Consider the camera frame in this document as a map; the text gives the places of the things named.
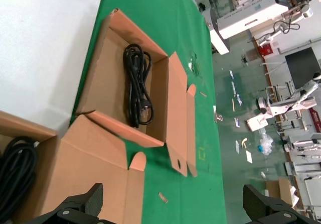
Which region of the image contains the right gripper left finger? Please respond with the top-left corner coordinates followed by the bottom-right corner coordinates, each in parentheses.
top-left (32, 183), bottom-right (111, 224)

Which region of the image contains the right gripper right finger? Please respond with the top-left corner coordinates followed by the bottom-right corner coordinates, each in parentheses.
top-left (243, 184), bottom-right (316, 224)

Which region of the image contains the black power cable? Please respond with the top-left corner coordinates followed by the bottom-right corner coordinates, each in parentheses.
top-left (0, 136), bottom-right (40, 224)
top-left (122, 44), bottom-right (156, 129)

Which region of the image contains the open cardboard shipping box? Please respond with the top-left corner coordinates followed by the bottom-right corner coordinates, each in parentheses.
top-left (265, 178), bottom-right (302, 207)

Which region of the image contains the brown cardboard box open lid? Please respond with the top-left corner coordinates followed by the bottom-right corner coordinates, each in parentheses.
top-left (0, 109), bottom-right (147, 224)
top-left (75, 8), bottom-right (197, 178)

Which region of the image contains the red box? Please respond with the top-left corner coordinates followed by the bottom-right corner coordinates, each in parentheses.
top-left (258, 45), bottom-right (274, 57)

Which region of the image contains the clear plastic bag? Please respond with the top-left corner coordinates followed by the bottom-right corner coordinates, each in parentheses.
top-left (258, 128), bottom-right (274, 156)

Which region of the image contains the humanoid robot on wheeled base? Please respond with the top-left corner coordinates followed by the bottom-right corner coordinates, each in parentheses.
top-left (255, 72), bottom-right (321, 118)

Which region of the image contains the black display screen on stand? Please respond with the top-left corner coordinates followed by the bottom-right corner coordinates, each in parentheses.
top-left (260, 46), bottom-right (321, 90)

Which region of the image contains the white machine cabinet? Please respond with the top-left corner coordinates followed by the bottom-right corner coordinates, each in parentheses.
top-left (209, 0), bottom-right (293, 55)

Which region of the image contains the green tablecloth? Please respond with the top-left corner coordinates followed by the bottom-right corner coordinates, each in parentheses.
top-left (71, 0), bottom-right (228, 224)

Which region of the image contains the metal frame table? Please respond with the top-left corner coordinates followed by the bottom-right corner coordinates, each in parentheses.
top-left (265, 82), bottom-right (299, 99)

